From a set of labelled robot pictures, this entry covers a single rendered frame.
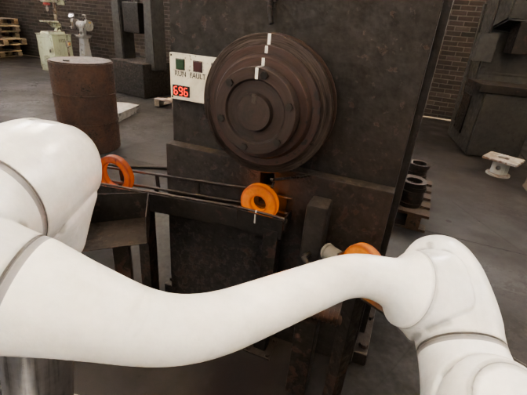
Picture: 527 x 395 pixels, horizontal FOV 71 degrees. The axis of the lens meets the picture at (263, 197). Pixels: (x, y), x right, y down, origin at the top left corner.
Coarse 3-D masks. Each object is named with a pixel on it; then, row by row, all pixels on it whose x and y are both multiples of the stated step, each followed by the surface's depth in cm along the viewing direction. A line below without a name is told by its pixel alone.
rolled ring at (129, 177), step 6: (108, 156) 165; (114, 156) 166; (102, 162) 168; (108, 162) 166; (114, 162) 165; (120, 162) 164; (126, 162) 166; (102, 168) 169; (120, 168) 165; (126, 168) 165; (102, 174) 171; (126, 174) 165; (132, 174) 167; (102, 180) 172; (108, 180) 173; (126, 180) 167; (132, 180) 168; (126, 186) 168; (132, 186) 170
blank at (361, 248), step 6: (354, 246) 117; (360, 246) 115; (366, 246) 114; (372, 246) 115; (348, 252) 120; (354, 252) 117; (360, 252) 115; (366, 252) 113; (372, 252) 112; (378, 252) 113
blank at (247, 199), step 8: (256, 184) 143; (264, 184) 143; (248, 192) 144; (256, 192) 143; (264, 192) 141; (272, 192) 141; (248, 200) 146; (264, 200) 143; (272, 200) 141; (256, 208) 148; (264, 208) 145; (272, 208) 143
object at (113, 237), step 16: (96, 208) 148; (112, 208) 150; (128, 208) 151; (144, 208) 153; (96, 224) 149; (112, 224) 149; (128, 224) 149; (144, 224) 149; (96, 240) 139; (112, 240) 139; (128, 240) 139; (144, 240) 139; (128, 256) 146; (128, 272) 149
